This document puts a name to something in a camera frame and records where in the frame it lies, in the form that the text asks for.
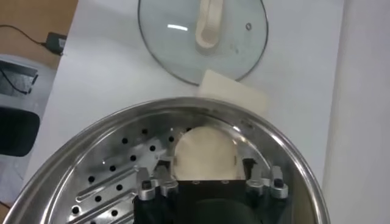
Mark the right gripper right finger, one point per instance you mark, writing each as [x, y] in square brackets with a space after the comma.
[256, 182]

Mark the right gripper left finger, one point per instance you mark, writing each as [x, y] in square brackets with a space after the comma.
[167, 182]

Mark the white steamed baozi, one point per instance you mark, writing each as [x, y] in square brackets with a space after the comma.
[204, 152]

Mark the grey and black robot base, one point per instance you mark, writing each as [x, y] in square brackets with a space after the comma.
[15, 131]

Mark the stainless steel steamer pot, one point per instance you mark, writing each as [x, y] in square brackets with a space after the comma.
[91, 152]

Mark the black floor power brick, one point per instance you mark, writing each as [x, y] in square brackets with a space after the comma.
[56, 43]

